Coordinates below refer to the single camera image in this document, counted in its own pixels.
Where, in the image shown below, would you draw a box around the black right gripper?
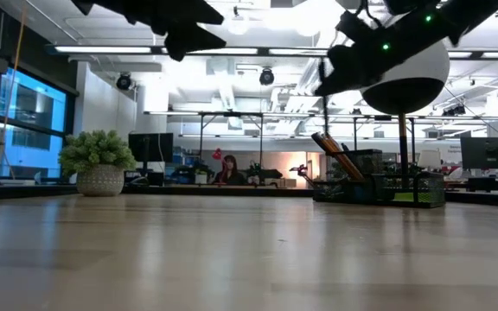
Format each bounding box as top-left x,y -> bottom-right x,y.
313,10 -> 405,98

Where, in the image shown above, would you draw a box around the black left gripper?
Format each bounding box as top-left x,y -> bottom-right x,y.
70,0 -> 227,62

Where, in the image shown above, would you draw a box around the black mesh desk organizer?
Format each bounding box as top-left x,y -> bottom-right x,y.
311,148 -> 448,210

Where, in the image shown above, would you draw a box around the white globe table lamp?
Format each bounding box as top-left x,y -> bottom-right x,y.
359,38 -> 451,191

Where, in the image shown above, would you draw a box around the black ceiling spotlight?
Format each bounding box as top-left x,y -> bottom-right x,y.
259,67 -> 276,87
115,72 -> 134,92

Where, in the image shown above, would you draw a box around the cardboard box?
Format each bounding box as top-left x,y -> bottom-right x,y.
272,176 -> 297,189

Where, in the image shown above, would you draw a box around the black background monitor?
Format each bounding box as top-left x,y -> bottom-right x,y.
127,132 -> 175,187
459,136 -> 498,170

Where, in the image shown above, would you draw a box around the person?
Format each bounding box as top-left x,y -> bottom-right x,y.
213,154 -> 248,187

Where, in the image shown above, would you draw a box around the blue storage bins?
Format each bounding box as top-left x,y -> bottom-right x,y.
165,146 -> 202,186

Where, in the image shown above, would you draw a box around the green plant in patterned pot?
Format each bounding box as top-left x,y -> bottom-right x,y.
57,129 -> 137,198

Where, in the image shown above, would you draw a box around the dark framed window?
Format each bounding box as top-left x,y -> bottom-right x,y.
0,42 -> 80,185

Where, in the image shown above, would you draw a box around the black background desk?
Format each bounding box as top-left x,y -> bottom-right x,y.
466,174 -> 498,195

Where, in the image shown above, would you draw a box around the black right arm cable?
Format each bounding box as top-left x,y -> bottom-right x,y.
352,0 -> 388,31

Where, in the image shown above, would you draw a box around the black background frame stand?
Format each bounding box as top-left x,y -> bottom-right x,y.
196,111 -> 267,187

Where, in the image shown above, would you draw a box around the black aluminium table frame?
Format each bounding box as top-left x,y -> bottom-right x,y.
0,183 -> 498,208

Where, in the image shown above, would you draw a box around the yellow hanging cord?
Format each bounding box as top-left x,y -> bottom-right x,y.
0,0 -> 29,187

